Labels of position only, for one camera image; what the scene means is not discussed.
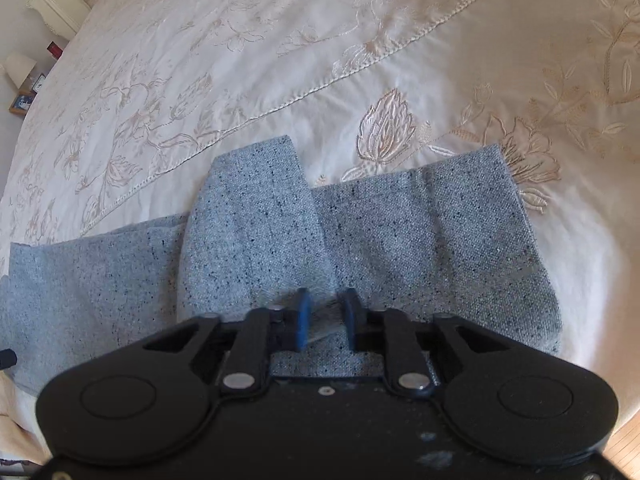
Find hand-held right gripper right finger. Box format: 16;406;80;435
337;287;501;397

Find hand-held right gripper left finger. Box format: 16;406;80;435
142;287;313;395

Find blue-grey speckled pants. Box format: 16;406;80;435
0;135;563;396

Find cream embroidered bedspread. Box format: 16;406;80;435
0;0;640;466

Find white table lamp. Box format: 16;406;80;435
5;52;38;88

